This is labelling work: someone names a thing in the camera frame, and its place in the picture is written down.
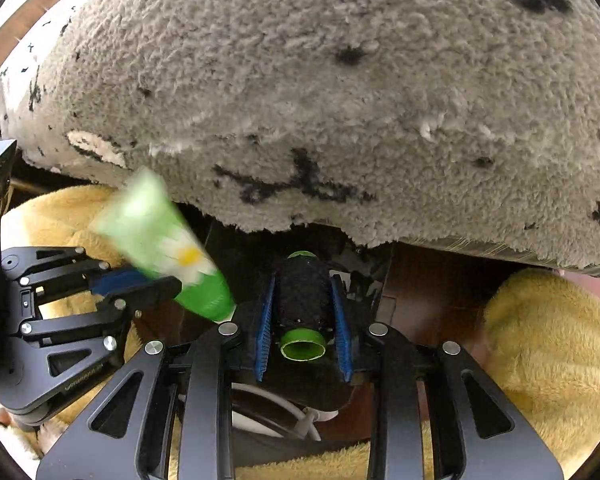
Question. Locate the yellow fleece cloth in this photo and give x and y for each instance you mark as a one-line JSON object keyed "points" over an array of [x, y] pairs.
{"points": [[545, 360]]}

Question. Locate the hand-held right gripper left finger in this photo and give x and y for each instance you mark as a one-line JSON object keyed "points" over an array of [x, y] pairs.
{"points": [[265, 320]]}

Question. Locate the grey fuzzy blanket black print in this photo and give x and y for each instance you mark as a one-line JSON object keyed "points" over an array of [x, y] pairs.
{"points": [[305, 110]]}

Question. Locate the black hair roller green ends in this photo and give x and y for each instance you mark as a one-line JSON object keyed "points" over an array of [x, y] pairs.
{"points": [[302, 300]]}

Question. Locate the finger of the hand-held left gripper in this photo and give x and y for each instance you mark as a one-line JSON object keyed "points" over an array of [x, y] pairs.
{"points": [[150, 295], [115, 280]]}

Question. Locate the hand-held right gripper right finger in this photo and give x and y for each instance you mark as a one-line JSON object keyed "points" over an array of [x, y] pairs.
{"points": [[342, 330]]}

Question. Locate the green tube with daisy print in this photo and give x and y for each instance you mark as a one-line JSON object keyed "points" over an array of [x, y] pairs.
{"points": [[155, 230]]}

